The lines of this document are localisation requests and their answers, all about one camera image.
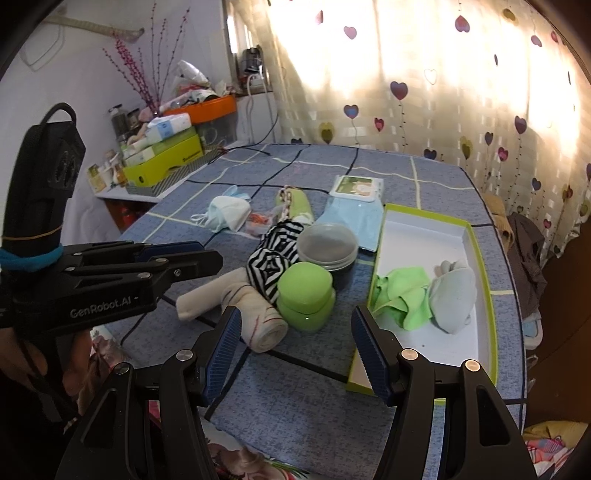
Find green-edged white cardboard box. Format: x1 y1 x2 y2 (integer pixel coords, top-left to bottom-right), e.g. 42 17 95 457
345 203 499 397

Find glass jars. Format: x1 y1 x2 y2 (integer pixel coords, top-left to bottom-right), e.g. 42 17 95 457
108 105 139 145

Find white face mask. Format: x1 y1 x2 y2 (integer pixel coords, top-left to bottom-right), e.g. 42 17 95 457
191 196 252 232

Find small yellow box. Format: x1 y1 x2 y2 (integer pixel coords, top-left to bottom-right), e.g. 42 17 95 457
88 164 110 193

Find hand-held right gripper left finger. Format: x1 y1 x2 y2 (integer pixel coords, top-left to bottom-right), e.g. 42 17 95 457
54 305 243 480

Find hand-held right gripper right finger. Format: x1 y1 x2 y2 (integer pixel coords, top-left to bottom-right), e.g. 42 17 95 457
350 305 539 480

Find dark appliance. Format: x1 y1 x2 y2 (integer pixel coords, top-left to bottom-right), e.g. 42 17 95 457
238 46 265 75

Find orange-lidded storage bin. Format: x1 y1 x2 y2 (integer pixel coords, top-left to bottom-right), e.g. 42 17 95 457
163 95 238 148

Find heart print curtain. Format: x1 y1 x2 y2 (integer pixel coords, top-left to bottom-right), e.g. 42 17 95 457
265 0 591 261

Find floral blanket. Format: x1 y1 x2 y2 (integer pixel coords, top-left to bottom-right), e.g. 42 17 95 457
198 415 319 480

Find white shelf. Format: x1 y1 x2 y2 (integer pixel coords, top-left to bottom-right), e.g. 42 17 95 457
95 185 162 205

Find blue checked bedsheet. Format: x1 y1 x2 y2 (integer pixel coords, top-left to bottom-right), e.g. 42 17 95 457
92 143 528 480

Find person's left hand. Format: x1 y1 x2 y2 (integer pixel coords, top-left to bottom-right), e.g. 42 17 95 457
0 325 95 402

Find light green cloth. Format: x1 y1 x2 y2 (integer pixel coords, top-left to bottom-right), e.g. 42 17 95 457
372 267 435 331

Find white blue tissue pack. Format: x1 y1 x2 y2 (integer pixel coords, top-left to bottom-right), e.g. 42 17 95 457
147 113 192 141

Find patterned tray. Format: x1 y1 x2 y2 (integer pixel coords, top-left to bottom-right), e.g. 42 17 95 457
126 143 227 197

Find blue face mask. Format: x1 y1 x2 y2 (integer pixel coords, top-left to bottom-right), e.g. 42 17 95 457
221 185 252 204

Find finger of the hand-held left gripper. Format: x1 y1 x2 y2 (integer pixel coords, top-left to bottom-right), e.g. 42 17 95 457
69 250 224 306
62 241 206 274

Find green towel with red trim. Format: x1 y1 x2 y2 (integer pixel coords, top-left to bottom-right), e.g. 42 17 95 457
276 186 315 228

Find light blue wet wipes pack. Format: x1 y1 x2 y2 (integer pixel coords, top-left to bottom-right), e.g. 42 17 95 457
322 174 386 253

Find colourful cloth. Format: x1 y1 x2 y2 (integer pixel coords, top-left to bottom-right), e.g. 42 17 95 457
522 420 586 480

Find grey white sock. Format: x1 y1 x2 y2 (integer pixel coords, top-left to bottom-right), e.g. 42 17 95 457
427 260 477 334

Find beige rolled towel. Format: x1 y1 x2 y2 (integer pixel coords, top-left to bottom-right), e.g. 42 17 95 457
176 268 289 354

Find clear round plastic container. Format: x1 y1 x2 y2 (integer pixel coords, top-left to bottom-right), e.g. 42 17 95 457
296 223 359 292

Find black cable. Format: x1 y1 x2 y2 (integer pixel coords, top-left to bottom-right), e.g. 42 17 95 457
222 142 279 157

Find beige wall strap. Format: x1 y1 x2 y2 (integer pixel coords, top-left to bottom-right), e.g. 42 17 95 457
58 13 145 42

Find olive green box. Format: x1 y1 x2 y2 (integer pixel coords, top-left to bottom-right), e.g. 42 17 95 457
139 127 200 155

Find green round jar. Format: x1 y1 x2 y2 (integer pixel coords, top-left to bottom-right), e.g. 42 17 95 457
276 261 336 334

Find white plastic bag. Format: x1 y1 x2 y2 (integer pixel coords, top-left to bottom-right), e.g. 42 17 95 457
173 59 218 93

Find dark grey garment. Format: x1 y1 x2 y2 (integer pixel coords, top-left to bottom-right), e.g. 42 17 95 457
505 213 550 319

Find pink flower branches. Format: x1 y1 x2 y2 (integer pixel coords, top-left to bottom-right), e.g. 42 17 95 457
102 9 192 116

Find black white striped cloth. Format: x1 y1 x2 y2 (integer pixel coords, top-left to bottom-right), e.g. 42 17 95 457
246 219 306 306

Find lime green cardboard box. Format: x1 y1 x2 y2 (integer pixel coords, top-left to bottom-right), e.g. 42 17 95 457
121 134 206 188

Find clear red-print plastic wrapper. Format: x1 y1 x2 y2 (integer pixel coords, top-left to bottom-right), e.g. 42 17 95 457
244 209 280 237

